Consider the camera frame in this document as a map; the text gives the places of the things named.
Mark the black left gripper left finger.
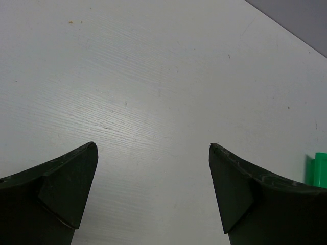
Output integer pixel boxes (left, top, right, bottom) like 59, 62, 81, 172
1, 142, 98, 244

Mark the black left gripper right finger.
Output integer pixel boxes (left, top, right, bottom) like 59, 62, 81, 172
209, 143, 326, 244

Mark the green plastic bin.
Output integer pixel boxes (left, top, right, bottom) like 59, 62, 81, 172
305, 153, 327, 188

